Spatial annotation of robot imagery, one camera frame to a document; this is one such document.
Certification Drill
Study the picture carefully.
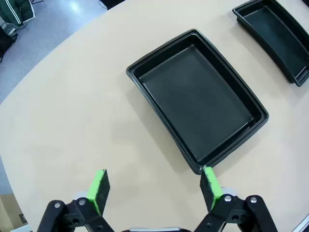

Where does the black plastic ESD tray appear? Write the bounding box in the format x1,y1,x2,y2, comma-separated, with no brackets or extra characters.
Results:
126,28,270,175
232,0,309,87

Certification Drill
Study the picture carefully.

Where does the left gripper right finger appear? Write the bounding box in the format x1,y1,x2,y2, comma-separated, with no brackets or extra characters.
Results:
194,166,278,232

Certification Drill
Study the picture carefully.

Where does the green jacket with white stripes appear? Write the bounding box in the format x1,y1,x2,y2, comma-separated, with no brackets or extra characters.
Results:
0,0,36,25

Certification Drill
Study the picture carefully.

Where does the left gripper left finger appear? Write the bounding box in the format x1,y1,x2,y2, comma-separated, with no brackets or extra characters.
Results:
37,169,114,232

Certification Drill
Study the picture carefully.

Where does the black bag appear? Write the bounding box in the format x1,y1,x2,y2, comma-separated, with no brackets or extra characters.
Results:
0,23,19,60

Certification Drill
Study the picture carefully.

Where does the brown cardboard box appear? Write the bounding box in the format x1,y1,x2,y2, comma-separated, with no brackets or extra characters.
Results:
0,193,28,232

